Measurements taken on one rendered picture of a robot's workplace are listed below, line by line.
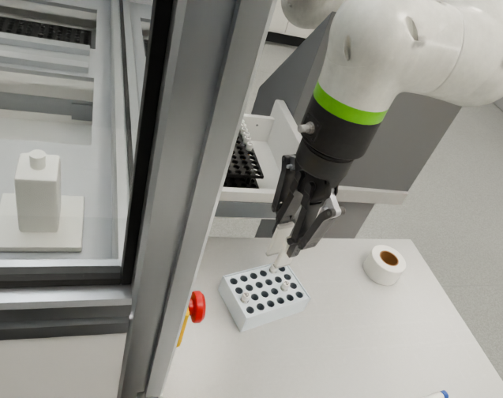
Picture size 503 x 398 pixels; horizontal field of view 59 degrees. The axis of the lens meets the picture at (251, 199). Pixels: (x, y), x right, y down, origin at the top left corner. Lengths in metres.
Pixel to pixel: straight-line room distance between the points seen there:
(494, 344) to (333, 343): 1.49
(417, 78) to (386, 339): 0.46
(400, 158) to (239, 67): 0.91
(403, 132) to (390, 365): 0.51
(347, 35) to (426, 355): 0.55
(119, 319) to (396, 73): 0.36
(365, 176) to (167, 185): 0.88
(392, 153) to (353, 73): 0.59
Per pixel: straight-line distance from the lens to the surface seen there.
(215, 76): 0.21
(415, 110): 1.03
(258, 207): 0.76
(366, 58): 0.50
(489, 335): 2.22
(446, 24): 0.53
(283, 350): 0.72
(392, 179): 1.14
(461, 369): 0.87
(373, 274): 0.89
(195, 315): 0.57
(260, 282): 0.74
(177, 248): 0.28
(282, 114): 0.93
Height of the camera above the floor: 1.35
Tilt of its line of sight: 39 degrees down
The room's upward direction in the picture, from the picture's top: 19 degrees clockwise
